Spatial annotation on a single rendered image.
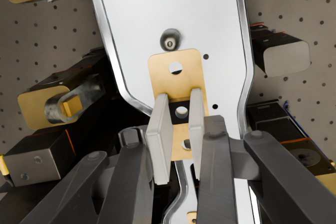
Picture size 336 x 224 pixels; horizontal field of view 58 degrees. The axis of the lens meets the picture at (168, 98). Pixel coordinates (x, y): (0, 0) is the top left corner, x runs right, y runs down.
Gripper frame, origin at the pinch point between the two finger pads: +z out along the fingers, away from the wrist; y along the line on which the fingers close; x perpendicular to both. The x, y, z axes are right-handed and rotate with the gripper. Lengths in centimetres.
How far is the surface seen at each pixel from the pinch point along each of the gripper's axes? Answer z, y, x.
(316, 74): 61, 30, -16
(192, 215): 30.2, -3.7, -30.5
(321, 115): 61, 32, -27
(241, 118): 30.6, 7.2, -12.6
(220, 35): 29.9, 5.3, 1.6
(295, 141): 37.5, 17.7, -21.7
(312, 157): 31.2, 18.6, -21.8
